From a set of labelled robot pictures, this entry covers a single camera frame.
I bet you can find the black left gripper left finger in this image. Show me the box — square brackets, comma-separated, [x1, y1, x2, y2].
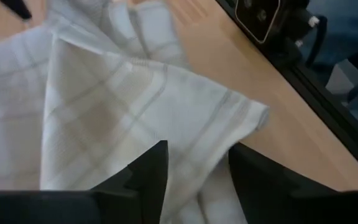
[0, 139, 169, 224]

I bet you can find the off-white towel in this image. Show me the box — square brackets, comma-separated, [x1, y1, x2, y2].
[0, 0, 270, 224]

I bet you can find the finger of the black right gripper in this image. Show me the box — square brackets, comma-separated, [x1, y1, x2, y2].
[0, 0, 33, 21]

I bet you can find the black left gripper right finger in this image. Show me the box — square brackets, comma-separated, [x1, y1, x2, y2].
[227, 142, 358, 224]

